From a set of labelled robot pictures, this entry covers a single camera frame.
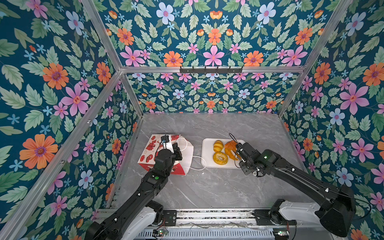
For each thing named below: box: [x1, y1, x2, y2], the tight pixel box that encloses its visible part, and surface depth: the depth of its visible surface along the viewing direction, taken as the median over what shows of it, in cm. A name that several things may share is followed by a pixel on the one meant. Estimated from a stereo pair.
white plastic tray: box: [201, 138, 245, 169], surface depth 98 cm
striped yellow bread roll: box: [213, 140, 224, 152], surface depth 99 cm
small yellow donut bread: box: [213, 151, 229, 165], surface depth 95 cm
